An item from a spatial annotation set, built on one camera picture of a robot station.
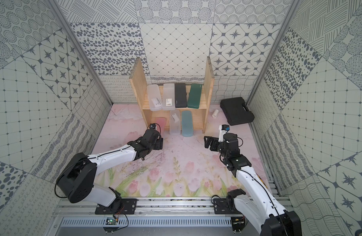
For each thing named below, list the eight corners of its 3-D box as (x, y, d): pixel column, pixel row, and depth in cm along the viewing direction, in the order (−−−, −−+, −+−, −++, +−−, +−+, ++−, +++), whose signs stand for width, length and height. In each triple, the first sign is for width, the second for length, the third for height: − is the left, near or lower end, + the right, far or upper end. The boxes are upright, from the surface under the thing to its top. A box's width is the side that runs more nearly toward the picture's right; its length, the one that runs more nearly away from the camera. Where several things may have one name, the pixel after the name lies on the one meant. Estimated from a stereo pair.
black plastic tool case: (230, 126, 108) (231, 122, 105) (218, 103, 124) (219, 99, 120) (253, 121, 111) (255, 118, 107) (239, 100, 126) (241, 96, 123)
